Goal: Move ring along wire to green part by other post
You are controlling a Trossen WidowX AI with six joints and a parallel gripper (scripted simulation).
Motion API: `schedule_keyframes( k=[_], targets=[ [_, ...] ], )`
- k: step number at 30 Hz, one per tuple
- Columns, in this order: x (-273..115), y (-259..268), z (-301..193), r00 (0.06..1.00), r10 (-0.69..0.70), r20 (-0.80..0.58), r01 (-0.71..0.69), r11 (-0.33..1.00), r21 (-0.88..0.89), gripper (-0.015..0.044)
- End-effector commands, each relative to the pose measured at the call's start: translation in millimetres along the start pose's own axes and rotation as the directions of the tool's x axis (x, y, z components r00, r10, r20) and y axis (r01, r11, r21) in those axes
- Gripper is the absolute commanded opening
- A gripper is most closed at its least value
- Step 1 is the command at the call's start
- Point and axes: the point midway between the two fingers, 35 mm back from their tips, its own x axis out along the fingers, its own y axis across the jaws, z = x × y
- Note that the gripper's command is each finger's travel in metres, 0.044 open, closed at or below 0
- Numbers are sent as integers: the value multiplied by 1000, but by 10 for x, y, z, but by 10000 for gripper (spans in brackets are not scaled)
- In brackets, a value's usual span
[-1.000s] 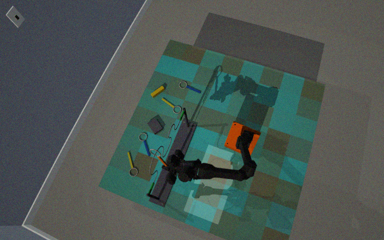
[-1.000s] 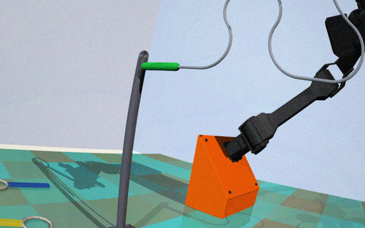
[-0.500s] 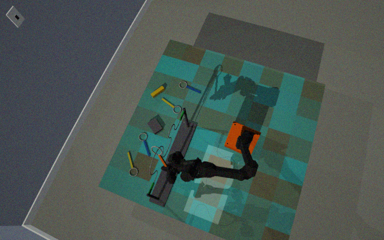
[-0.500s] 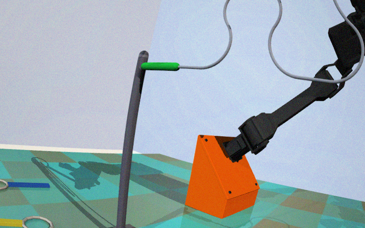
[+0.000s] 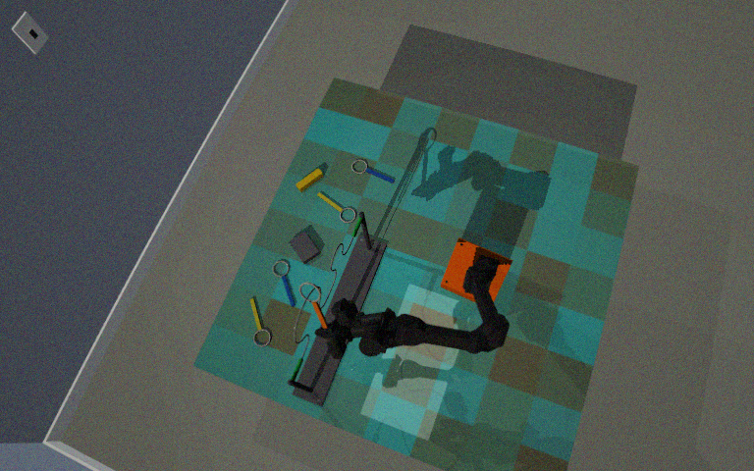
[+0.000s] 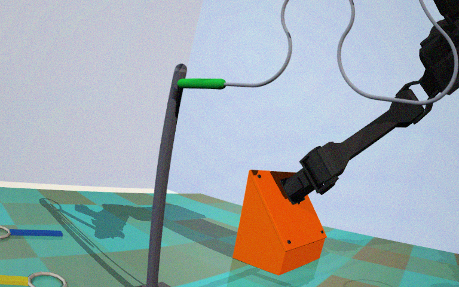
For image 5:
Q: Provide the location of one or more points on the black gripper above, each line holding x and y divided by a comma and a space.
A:
336, 337

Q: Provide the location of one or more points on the yellow rectangular block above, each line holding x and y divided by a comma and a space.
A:
309, 180

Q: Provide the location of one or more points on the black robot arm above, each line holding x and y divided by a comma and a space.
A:
384, 330

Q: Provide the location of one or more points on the grey loop with yellow handle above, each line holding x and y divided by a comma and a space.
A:
336, 207
258, 324

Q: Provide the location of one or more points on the grey loop with blue flat handle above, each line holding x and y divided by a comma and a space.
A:
372, 172
285, 283

